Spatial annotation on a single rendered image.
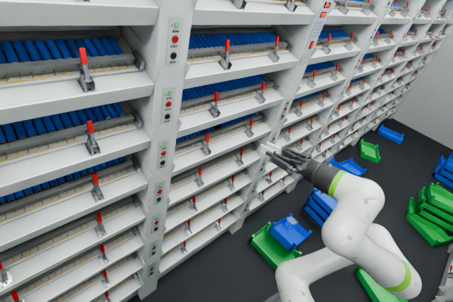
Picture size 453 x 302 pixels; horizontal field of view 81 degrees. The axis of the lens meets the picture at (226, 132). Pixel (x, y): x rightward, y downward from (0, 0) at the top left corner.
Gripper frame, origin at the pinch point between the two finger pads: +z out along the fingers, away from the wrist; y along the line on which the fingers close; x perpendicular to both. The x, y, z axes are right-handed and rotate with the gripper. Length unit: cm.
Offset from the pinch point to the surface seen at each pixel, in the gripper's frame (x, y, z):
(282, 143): -26, 52, 26
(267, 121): -4.7, 30.0, 23.7
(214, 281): -103, -1, 24
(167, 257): -80, -22, 40
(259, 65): 28.7, 4.1, 13.4
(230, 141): -7.4, 2.0, 22.8
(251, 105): 10.4, 7.9, 17.8
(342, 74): 12, 99, 20
